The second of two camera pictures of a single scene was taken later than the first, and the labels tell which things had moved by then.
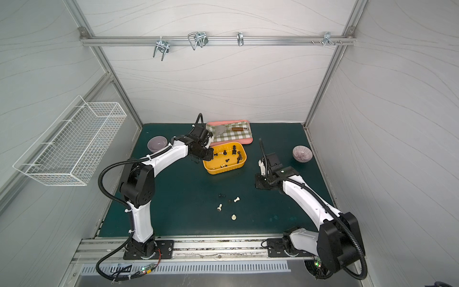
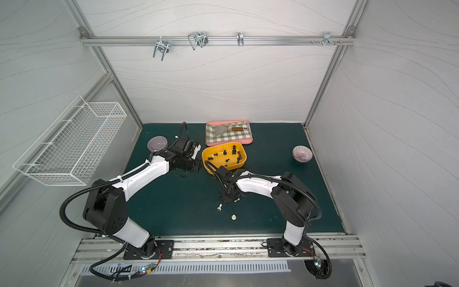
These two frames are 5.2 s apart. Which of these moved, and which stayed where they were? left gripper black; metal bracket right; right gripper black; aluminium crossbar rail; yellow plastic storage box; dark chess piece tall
Moved: right gripper black; left gripper black
Stayed: metal bracket right; yellow plastic storage box; aluminium crossbar rail; dark chess piece tall
